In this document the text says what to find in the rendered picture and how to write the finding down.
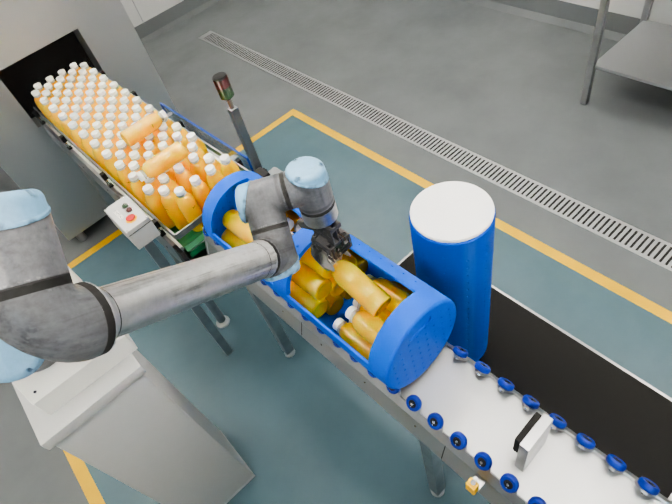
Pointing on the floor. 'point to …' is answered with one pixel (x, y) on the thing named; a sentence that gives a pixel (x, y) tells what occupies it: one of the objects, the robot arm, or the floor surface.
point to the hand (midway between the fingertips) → (331, 261)
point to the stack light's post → (244, 137)
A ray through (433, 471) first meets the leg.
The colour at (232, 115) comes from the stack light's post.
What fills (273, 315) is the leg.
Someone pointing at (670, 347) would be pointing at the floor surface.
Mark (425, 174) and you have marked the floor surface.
